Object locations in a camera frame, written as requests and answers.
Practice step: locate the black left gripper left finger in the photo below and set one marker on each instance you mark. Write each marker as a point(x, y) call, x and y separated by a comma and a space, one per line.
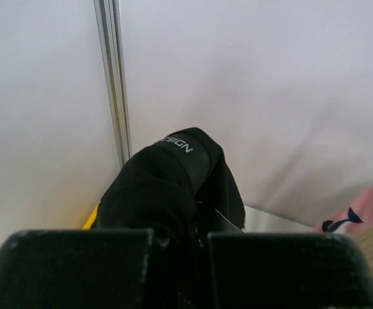
point(77, 269)

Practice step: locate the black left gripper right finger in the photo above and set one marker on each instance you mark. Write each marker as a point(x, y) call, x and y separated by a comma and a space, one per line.
point(300, 270)

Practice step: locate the black shorts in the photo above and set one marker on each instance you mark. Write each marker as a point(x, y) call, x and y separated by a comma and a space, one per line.
point(159, 187)

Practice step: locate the pink patterned shorts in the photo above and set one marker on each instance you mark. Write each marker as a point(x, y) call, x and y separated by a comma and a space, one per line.
point(356, 218)

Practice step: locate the yellow plastic tray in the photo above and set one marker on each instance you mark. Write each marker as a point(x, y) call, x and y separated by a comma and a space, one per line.
point(91, 220)

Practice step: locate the aluminium corner post left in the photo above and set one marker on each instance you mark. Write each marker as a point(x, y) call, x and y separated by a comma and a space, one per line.
point(108, 24)

